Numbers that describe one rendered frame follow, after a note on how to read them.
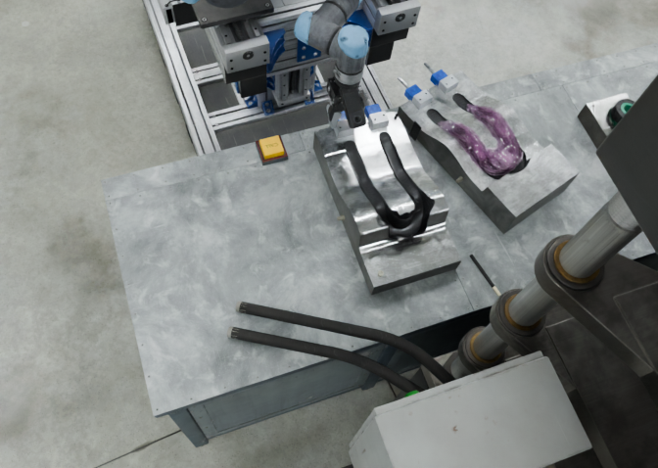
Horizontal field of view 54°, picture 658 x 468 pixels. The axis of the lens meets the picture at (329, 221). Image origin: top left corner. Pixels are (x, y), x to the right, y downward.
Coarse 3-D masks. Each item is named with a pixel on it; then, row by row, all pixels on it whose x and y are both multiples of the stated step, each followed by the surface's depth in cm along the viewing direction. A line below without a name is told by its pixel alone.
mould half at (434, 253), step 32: (384, 128) 191; (320, 160) 191; (384, 160) 186; (416, 160) 187; (352, 192) 180; (384, 192) 179; (352, 224) 175; (384, 224) 172; (384, 256) 176; (416, 256) 176; (448, 256) 177; (384, 288) 175
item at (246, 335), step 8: (232, 328) 167; (240, 328) 167; (232, 336) 166; (240, 336) 166; (248, 336) 165; (256, 336) 165; (264, 336) 165; (272, 336) 165; (280, 336) 165; (264, 344) 165; (272, 344) 164; (280, 344) 164; (288, 344) 163; (296, 344) 163; (304, 344) 163; (312, 344) 163; (304, 352) 164; (312, 352) 162; (320, 352) 162; (328, 352) 161
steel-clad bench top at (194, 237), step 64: (576, 64) 219; (640, 64) 221; (320, 128) 200; (576, 128) 207; (128, 192) 185; (192, 192) 187; (256, 192) 188; (320, 192) 190; (448, 192) 193; (576, 192) 196; (128, 256) 177; (192, 256) 178; (256, 256) 179; (320, 256) 181; (512, 256) 185; (640, 256) 188; (192, 320) 170; (256, 320) 171; (384, 320) 174; (192, 384) 162
